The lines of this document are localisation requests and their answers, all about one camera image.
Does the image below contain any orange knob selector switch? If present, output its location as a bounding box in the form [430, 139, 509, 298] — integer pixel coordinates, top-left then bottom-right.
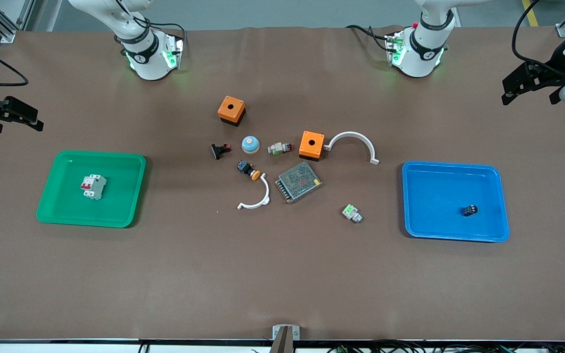
[237, 160, 261, 181]

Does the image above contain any orange black button box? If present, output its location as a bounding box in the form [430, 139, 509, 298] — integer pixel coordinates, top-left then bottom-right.
[217, 95, 247, 127]
[298, 130, 326, 161]

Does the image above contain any large white curved bracket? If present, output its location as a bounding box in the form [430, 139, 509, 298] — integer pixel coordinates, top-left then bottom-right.
[323, 131, 380, 165]

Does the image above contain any black cable bundle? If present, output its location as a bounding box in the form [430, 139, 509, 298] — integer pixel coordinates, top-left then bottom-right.
[327, 338, 565, 353]

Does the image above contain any white red circuit breaker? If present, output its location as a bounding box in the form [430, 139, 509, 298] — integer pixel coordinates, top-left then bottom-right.
[80, 174, 107, 200]

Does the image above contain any black base power cable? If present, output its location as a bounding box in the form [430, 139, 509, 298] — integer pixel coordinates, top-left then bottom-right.
[345, 25, 396, 52]

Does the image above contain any green white terminal block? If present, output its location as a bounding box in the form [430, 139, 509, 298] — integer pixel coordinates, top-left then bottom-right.
[342, 204, 363, 224]

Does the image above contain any blue plastic tray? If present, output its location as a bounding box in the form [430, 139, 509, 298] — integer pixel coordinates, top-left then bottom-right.
[402, 160, 510, 243]

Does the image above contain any green plastic tray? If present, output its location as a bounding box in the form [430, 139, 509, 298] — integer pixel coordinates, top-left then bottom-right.
[36, 150, 147, 228]

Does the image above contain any small white curved bracket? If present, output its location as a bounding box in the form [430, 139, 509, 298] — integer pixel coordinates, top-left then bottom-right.
[237, 176, 271, 210]

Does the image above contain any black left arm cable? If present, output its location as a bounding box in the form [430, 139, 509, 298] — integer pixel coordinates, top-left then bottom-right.
[512, 0, 565, 79]

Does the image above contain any grey metal edge bracket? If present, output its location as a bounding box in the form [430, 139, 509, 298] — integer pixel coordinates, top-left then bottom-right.
[272, 325, 300, 353]

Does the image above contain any metal mesh power supply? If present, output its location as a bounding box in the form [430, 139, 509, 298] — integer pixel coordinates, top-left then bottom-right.
[275, 162, 323, 204]

